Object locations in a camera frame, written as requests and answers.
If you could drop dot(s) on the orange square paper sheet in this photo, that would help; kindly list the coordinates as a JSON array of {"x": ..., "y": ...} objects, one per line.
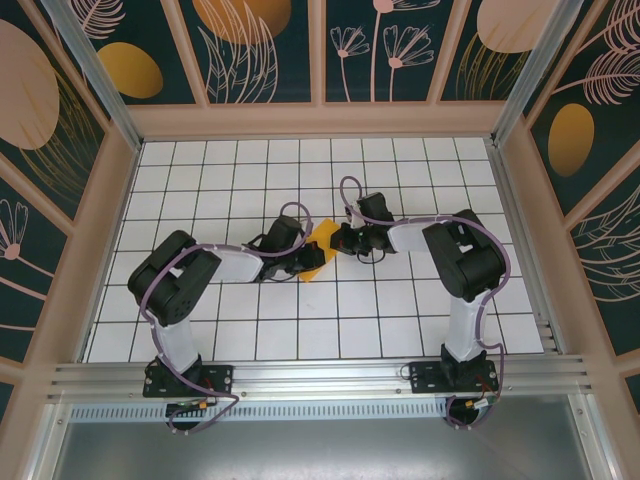
[{"x": 326, "y": 231}]

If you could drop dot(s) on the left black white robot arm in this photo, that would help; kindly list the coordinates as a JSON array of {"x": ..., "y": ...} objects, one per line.
[{"x": 170, "y": 280}]

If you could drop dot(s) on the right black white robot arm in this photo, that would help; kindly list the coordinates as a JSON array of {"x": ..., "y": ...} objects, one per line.
[{"x": 465, "y": 260}]

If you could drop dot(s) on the yellow power connector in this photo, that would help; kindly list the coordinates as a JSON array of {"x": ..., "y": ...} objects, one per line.
[
  {"x": 474, "y": 402},
  {"x": 202, "y": 404}
]

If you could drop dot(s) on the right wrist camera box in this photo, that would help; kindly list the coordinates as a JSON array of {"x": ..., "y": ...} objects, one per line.
[{"x": 356, "y": 217}]

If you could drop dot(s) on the aluminium table rail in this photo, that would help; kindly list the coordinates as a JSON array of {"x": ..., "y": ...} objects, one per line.
[{"x": 320, "y": 380}]

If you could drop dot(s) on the aluminium side rail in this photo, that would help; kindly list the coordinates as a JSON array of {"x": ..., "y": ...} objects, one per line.
[{"x": 511, "y": 200}]

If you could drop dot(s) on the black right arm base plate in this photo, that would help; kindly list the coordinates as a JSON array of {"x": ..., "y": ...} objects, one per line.
[{"x": 425, "y": 380}]

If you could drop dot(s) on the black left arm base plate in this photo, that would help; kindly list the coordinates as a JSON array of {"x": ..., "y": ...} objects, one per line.
[{"x": 220, "y": 380}]

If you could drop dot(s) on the aluminium frame post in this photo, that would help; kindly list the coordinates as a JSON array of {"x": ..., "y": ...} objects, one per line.
[
  {"x": 530, "y": 75},
  {"x": 100, "y": 85}
]

